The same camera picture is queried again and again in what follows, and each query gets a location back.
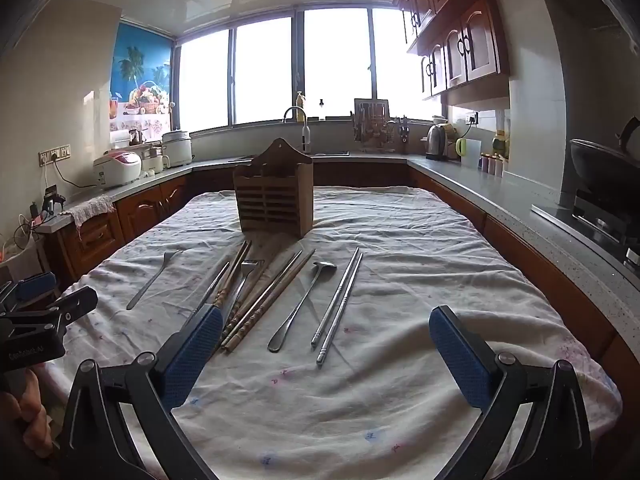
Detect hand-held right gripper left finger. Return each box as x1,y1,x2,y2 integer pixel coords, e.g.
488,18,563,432
52,304,224,480

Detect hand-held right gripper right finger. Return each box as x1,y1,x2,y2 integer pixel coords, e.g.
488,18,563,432
429,305,597,480

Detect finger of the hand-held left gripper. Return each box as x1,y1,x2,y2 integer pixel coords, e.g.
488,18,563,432
0,272,58,312
20,286,99,332

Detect metal fork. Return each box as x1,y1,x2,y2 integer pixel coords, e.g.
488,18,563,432
222,259,266,328
126,250,185,311

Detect patterned wooden chopstick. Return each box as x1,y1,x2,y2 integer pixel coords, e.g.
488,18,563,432
226,248,317,354
223,251,308,347
221,250,304,340

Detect brown wooden chopstick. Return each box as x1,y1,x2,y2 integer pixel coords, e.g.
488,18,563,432
214,240,249,306
219,241,253,311

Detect metal spoon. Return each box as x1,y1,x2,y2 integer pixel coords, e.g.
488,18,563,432
267,261,337,353

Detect metal chopstick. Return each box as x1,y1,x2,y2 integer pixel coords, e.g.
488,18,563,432
311,246,360,347
316,253,364,366

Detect wooden utensil holder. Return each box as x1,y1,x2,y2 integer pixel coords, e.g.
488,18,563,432
232,137,315,239

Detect person's left hand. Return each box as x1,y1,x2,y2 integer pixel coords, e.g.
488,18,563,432
0,369,55,461

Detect small black device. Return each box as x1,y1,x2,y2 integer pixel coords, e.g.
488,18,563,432
42,186,66,214

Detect white lace cloth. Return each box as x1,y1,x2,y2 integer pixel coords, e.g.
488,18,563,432
67,195,117,227

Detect white floral tablecloth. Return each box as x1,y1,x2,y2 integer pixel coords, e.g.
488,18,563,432
47,186,623,480

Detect wooden lower cabinets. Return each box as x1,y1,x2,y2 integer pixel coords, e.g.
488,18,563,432
37,157,626,361

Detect wooden cabinets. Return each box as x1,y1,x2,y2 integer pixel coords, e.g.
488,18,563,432
392,0,516,101
37,157,626,361

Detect white and pink rice cooker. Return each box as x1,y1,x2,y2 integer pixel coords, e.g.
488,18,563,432
93,149,143,190

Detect small white electric pot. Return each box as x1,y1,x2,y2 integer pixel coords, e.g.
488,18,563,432
141,144,168,175

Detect grey kitchen counter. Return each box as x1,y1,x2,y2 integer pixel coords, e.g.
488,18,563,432
35,152,640,356

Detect large white rice cooker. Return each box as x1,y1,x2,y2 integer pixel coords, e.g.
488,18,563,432
161,129,194,167

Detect row of condiment bottles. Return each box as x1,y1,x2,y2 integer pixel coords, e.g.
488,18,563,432
479,152,505,177

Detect gas stove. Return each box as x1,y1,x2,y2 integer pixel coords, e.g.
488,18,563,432
572,189,640,263

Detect steel electric kettle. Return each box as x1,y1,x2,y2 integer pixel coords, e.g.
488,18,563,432
426,123,451,162

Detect steel kitchen sink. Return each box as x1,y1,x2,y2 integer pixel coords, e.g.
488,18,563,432
227,149,351,162

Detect black wok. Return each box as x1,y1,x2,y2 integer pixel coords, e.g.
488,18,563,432
570,117,640,196

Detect metal kitchen faucet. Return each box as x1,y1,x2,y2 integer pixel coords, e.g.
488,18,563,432
282,106,312,155

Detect metal dish rack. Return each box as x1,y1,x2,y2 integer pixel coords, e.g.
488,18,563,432
352,98,396,152

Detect kitchen window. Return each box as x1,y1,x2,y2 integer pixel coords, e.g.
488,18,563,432
172,5,446,133

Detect wooden upper cabinets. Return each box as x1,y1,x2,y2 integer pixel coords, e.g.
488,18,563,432
392,0,516,101

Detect tangled cables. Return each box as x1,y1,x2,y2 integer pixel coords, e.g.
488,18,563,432
0,210,46,262

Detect wall socket strip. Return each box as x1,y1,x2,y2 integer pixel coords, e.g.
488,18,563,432
39,145,71,166

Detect fruit and palm wall poster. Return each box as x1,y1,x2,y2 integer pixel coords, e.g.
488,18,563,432
109,22,173,143

